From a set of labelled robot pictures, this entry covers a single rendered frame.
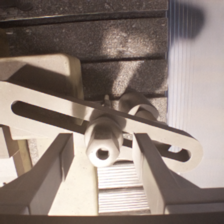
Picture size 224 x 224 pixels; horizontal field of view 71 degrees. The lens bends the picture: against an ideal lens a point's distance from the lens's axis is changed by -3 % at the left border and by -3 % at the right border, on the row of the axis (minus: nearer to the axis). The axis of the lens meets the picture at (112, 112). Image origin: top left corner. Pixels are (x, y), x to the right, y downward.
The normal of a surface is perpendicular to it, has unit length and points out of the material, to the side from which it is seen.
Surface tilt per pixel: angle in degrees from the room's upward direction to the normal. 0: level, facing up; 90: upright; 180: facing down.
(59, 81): 0
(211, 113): 61
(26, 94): 0
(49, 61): 0
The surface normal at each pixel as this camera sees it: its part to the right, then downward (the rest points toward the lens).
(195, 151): 0.02, 0.25
